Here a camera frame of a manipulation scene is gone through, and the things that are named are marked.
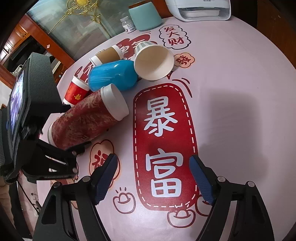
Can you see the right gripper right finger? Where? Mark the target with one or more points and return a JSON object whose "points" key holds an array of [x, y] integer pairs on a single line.
{"points": [[251, 219]]}

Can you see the wooden kitchen cabinet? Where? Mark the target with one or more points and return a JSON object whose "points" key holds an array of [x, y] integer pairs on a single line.
{"points": [[25, 28]]}

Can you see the printed cartoon table cover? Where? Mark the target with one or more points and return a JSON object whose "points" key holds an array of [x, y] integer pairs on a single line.
{"points": [[230, 100]]}

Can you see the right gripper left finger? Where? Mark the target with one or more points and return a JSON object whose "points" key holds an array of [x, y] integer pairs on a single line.
{"points": [[56, 221]]}

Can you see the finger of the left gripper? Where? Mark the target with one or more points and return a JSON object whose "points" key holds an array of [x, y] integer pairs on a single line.
{"points": [[78, 149]]}

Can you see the green plaid paper cup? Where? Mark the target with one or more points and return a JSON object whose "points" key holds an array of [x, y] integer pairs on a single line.
{"points": [[152, 61]]}

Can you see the small white pill bottle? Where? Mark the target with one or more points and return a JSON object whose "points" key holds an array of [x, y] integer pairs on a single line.
{"points": [[128, 24]]}

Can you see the white countertop appliance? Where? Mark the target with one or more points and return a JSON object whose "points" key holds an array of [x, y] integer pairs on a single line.
{"points": [[200, 10]]}

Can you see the frosted glass sliding door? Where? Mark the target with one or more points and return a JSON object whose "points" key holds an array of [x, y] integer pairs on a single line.
{"points": [[80, 26]]}

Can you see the light blue canister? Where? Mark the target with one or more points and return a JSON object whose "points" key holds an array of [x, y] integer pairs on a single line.
{"points": [[144, 15]]}

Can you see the blue plastic cup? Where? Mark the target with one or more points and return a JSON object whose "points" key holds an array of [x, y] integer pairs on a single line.
{"points": [[121, 73]]}

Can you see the small red paper cup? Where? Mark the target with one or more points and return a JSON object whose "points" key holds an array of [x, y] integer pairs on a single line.
{"points": [[77, 90]]}

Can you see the brown kraft paper cup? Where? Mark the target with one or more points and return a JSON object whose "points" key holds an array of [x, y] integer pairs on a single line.
{"points": [[108, 55]]}

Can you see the tall red patterned cup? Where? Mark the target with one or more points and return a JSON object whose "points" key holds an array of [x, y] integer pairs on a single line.
{"points": [[89, 118]]}

